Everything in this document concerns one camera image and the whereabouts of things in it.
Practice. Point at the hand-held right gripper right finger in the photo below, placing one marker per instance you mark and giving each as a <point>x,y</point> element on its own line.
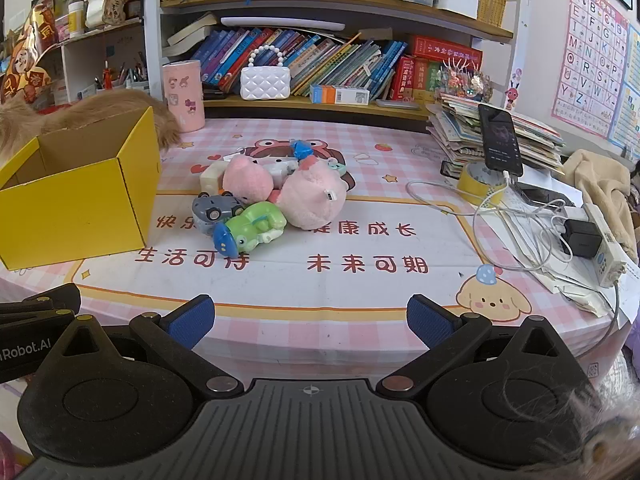
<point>427,317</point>

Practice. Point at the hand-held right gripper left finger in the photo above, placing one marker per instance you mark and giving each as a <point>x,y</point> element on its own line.
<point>192,317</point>

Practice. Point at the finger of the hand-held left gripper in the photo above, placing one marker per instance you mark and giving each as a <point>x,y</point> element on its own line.
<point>35,316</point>
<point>55,296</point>

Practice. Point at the yellow cardboard box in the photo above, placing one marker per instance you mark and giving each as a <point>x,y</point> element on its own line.
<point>75,210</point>

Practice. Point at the green frog toy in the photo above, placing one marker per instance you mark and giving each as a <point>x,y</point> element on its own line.
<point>255,225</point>

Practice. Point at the grey toy car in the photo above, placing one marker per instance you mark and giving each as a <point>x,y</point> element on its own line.
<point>215,207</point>

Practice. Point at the cream cube toy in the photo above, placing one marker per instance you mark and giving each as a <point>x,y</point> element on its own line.
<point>212,177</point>

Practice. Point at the small pink plush toy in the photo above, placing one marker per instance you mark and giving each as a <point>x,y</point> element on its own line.
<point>245,180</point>

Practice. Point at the large pink plush toy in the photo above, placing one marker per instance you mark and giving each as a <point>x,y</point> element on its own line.
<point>310,200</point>

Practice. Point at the white charger block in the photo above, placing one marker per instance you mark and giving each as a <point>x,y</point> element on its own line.
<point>277,167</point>

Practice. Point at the small teal plastic toy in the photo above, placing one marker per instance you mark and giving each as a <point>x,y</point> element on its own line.
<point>337,165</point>

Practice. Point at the blue wrapper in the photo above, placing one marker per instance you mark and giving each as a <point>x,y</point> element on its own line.
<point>302,149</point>

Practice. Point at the pink checked printed tablecloth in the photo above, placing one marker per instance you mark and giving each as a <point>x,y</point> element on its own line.
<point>350,280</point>

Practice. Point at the yellow tape roll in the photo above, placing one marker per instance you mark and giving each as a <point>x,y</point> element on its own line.
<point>472,187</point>

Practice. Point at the black flat device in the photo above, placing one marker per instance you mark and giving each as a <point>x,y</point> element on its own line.
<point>450,169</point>

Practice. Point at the loose white papers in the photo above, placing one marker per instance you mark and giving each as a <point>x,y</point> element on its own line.
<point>575,285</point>

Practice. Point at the dark lying phone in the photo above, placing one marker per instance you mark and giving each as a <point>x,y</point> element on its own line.
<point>542,194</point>

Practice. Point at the black charger plug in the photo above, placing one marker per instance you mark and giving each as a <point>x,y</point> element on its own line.
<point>580,240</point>

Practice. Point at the stack of picture books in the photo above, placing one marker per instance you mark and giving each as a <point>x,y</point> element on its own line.
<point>455,130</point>

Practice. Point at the white power strip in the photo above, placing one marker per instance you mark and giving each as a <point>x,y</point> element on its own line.
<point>607,250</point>

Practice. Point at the black smartphone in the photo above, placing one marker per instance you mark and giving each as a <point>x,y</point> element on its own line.
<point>500,137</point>

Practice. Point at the fluffy orange cat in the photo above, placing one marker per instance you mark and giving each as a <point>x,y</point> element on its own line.
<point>100,105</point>

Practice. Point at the beige fleece blanket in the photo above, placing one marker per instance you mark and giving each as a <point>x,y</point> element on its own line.
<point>600,180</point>

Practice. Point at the pink cylinder holder with stickers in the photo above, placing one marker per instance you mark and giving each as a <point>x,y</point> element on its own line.
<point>182,95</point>

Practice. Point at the group of pens and brushes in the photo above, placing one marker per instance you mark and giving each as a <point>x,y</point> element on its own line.
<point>125,77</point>

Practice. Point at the white side shelf unit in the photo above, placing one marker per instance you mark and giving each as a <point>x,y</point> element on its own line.
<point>80,60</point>

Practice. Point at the colourful crown ornament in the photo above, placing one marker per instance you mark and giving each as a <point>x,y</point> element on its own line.
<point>462,82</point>

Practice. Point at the cartoon foil balloon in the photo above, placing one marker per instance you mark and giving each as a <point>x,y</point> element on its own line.
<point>27,60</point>

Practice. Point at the red thick books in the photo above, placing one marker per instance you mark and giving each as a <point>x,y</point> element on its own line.
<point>412,80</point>

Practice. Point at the orange blue white carton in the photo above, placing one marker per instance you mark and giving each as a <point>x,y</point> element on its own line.
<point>340,95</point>

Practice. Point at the red box set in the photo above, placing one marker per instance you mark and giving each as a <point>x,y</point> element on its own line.
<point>445,50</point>

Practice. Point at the thick lying book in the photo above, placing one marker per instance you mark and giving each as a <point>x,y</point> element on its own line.
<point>180,49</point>
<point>195,30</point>

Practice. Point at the white jar yellow label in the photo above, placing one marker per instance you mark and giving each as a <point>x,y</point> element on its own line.
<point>76,20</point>

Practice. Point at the row of colourful books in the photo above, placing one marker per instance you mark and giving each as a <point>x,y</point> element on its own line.
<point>325,55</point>

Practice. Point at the white long bar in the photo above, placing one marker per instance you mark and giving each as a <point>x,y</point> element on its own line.
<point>280,24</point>

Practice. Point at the wooden bookshelf white posts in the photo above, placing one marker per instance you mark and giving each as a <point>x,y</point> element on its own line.
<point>350,1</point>

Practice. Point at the red cartoon wall sticker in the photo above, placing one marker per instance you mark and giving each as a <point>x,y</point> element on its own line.
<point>513,92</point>

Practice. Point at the blue yellow wall poster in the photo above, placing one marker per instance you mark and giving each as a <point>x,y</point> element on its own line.
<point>631,100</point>

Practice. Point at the alphabet wall poster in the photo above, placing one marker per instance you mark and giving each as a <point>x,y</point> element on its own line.
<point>590,55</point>

